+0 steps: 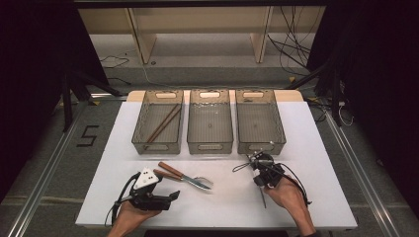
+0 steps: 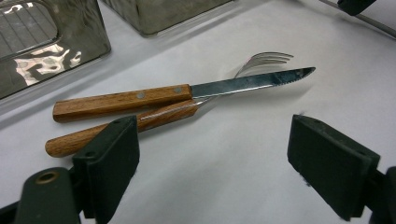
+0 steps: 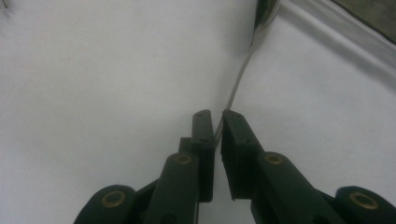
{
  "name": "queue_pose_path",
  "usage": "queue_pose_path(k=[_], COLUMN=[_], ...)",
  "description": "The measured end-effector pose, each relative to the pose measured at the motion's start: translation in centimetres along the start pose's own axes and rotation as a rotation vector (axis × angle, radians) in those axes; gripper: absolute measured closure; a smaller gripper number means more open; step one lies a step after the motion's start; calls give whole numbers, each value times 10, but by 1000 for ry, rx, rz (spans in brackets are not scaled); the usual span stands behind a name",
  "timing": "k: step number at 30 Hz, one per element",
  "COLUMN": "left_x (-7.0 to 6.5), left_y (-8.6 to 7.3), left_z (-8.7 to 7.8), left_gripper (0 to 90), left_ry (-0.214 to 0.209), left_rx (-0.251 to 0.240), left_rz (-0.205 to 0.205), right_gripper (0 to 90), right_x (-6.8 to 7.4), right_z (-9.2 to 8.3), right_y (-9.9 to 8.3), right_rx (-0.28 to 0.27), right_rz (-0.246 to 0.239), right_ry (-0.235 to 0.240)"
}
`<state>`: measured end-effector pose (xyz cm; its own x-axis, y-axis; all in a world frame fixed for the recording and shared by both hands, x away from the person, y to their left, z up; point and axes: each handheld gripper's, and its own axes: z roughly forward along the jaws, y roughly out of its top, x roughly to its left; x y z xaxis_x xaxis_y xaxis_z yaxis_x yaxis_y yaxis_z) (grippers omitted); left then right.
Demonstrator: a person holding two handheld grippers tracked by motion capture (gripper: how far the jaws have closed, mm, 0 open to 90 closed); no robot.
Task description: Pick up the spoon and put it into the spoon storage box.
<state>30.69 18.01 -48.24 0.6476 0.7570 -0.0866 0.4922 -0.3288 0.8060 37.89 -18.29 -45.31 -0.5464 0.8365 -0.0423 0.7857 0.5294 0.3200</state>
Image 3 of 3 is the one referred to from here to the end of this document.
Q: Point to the metal spoon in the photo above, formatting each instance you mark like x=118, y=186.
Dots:
x=264, y=18

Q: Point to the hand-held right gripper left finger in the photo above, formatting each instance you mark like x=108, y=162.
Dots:
x=186, y=174

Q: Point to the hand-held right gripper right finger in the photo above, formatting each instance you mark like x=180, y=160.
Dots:
x=246, y=168

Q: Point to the white table cover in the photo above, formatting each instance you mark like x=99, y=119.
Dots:
x=93, y=93

